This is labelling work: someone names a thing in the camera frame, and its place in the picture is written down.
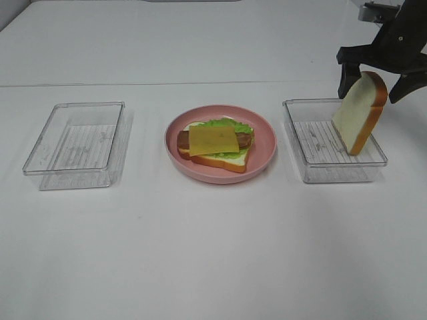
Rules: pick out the yellow cheese slice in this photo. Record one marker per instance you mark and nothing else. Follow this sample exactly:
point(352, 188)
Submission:
point(210, 140)

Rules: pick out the clear plastic right container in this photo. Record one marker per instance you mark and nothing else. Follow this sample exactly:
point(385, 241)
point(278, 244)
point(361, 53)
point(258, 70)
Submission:
point(318, 150)

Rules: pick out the pink round plate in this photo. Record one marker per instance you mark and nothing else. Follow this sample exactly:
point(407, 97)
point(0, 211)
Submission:
point(260, 155)

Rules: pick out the bread slice with orange crust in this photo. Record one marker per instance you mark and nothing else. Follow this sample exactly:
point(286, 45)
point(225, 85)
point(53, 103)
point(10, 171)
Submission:
point(236, 165)

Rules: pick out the clear plastic left container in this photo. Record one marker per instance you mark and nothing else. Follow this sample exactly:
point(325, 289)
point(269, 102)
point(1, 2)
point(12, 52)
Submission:
point(81, 146)

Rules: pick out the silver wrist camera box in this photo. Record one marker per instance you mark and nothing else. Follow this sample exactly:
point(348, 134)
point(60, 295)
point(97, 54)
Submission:
point(377, 13)

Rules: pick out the clear plastic container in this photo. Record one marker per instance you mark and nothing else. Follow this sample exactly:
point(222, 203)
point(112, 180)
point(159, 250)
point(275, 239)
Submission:
point(318, 150)
point(81, 146)

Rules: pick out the green lettuce leaf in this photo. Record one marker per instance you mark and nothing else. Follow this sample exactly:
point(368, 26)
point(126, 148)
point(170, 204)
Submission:
point(239, 127)

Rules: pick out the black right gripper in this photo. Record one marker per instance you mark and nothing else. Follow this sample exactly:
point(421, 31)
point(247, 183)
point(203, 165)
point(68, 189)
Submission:
point(397, 48)

